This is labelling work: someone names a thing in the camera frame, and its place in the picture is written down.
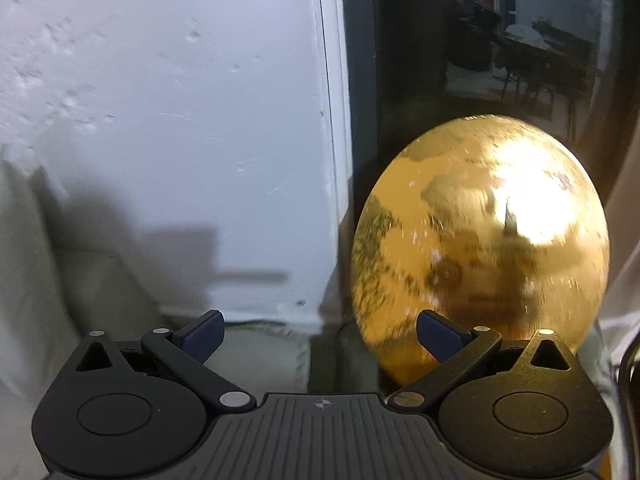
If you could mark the round gold box lid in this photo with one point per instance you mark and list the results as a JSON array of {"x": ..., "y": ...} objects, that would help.
[{"x": 480, "y": 240}]

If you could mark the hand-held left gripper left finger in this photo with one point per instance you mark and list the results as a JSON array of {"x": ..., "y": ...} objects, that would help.
[{"x": 200, "y": 336}]

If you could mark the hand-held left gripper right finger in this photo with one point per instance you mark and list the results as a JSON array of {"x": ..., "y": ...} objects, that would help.
[{"x": 440, "y": 335}]

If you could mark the grey pillow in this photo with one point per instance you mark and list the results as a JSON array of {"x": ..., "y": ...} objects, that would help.
[{"x": 25, "y": 270}]

